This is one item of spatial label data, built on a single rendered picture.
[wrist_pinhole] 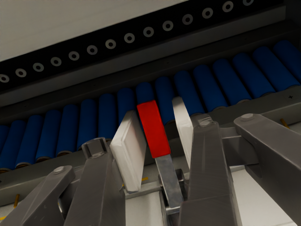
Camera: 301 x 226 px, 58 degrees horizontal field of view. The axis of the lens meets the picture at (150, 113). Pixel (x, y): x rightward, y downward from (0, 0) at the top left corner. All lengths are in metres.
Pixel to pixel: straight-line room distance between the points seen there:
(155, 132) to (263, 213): 0.09
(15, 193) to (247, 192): 0.19
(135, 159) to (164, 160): 0.02
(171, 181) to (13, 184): 0.14
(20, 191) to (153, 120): 0.14
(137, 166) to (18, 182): 0.13
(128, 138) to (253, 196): 0.10
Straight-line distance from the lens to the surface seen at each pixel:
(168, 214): 0.19
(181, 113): 0.15
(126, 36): 0.29
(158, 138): 0.17
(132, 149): 0.15
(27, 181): 0.25
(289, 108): 0.23
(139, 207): 0.22
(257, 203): 0.21
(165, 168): 0.18
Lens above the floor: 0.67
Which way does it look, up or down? 27 degrees down
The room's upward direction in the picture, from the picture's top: 19 degrees counter-clockwise
